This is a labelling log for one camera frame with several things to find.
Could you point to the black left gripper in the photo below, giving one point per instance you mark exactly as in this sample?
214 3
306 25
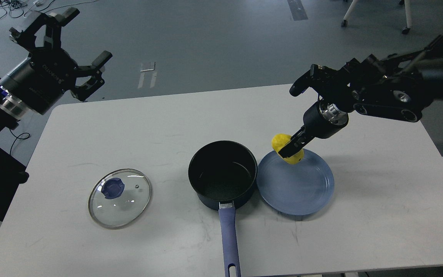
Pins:
41 79

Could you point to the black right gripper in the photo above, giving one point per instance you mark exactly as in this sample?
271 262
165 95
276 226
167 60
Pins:
321 120

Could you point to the glass pot lid blue knob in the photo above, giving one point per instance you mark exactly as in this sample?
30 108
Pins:
119 198

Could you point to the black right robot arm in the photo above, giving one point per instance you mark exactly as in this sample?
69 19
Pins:
398 87

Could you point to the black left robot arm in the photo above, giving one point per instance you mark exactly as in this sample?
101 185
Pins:
12 109

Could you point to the blue plate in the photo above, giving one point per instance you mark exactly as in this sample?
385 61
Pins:
299 189

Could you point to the dark blue saucepan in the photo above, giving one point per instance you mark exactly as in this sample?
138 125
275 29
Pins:
223 174

